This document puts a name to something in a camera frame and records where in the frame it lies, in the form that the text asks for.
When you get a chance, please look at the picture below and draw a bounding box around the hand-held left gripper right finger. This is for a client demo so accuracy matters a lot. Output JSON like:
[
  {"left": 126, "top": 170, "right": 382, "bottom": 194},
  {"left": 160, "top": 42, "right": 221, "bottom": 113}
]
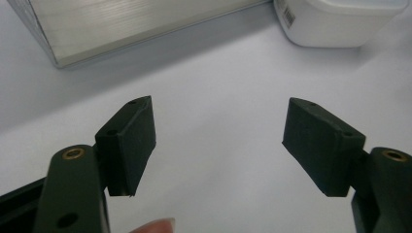
[{"left": 282, "top": 97, "right": 412, "bottom": 233}]

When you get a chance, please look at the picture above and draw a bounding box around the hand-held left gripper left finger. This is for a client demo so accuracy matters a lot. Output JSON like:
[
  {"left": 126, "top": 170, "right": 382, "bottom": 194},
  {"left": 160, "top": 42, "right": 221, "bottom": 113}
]
[{"left": 33, "top": 95, "right": 157, "bottom": 233}]

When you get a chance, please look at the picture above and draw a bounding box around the brushed metal box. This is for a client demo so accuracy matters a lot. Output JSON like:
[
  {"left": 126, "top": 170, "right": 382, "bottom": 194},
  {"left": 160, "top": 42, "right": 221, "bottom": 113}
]
[{"left": 7, "top": 0, "right": 271, "bottom": 69}]

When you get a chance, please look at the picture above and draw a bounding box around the white plastic container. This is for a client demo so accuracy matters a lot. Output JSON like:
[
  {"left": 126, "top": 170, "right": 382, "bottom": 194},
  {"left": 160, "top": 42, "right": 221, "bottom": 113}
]
[{"left": 273, "top": 0, "right": 411, "bottom": 49}]

